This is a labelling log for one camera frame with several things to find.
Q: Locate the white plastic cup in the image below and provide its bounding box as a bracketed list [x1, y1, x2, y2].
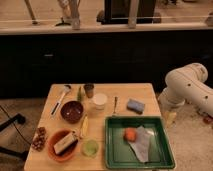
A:
[93, 93, 108, 110]

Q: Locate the small metal cup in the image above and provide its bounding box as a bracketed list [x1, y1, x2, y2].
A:
[84, 83, 94, 98]

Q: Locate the orange fruit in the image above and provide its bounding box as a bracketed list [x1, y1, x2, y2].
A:
[124, 128, 137, 142]

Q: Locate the blue sponge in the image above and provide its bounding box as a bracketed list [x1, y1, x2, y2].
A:
[127, 99, 145, 114]

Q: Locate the green plastic tray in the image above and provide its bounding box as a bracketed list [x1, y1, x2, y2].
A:
[105, 116, 175, 170]

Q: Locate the bunch of brown grapes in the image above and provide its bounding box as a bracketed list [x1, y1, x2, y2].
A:
[32, 127, 46, 151]

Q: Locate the black stand base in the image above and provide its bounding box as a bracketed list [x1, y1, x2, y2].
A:
[0, 105, 28, 161]

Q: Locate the grey cloth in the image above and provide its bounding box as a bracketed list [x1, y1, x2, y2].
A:
[128, 126, 152, 163]

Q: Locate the green vegetable piece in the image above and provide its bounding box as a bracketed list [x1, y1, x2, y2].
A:
[77, 86, 82, 102]

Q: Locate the brown white box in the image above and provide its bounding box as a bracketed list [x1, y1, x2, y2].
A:
[53, 132, 77, 155]

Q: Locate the green plastic cup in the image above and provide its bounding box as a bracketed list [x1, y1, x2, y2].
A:
[82, 140, 99, 157]

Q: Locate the orange bowl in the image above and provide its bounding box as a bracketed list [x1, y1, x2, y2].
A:
[47, 129, 78, 162]

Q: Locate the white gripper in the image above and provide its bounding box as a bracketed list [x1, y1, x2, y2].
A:
[158, 92, 183, 127]

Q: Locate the dark red bowl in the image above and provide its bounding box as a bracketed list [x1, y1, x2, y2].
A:
[60, 101, 84, 124]

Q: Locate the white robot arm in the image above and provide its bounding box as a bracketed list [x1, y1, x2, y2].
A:
[158, 63, 213, 126]

